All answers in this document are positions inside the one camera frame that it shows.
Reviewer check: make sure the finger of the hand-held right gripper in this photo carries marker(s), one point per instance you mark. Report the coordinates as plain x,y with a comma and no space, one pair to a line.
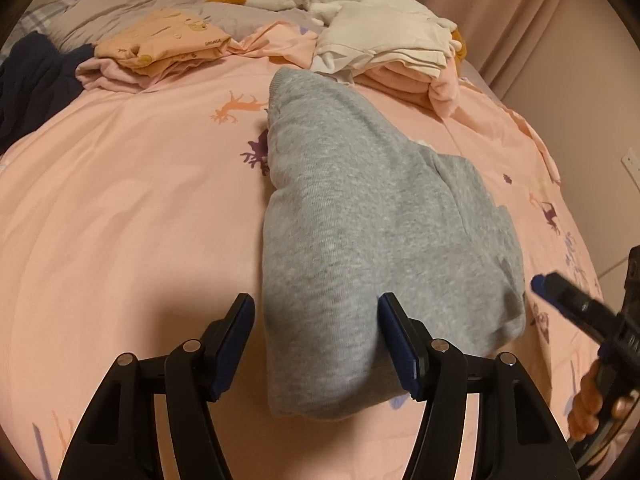
542,284

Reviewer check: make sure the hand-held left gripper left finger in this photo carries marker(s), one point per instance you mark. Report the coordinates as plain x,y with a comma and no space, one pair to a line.
232,345

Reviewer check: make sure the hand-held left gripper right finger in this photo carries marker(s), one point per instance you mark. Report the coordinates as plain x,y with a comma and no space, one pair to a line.
400,345

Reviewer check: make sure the grey sweatshirt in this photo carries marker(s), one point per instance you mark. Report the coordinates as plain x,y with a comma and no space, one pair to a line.
350,210

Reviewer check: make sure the pink folded clothes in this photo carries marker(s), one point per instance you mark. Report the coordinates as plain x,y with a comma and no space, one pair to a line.
400,80

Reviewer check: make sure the white folded clothes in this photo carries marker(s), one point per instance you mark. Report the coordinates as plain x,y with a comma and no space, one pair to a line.
375,35

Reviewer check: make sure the peach folded clothes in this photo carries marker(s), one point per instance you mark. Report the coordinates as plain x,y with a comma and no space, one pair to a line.
160,35

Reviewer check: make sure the dark navy clothes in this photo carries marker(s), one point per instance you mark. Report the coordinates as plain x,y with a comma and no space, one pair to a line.
35,80

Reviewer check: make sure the person's right hand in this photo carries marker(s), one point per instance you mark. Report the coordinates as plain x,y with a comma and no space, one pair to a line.
587,405

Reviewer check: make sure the pink printed blanket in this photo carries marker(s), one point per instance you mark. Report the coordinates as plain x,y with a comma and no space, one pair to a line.
125,200

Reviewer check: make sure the pink curtain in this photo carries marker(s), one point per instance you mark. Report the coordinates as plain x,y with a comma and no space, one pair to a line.
525,10

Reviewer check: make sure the pale pink garment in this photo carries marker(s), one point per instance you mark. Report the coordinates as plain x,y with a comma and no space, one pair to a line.
105,72

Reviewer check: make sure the grey plaid pillow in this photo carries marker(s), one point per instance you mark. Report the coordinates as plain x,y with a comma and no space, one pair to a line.
30,12

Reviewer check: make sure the white wall socket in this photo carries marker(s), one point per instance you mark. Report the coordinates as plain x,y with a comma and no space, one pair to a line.
632,165

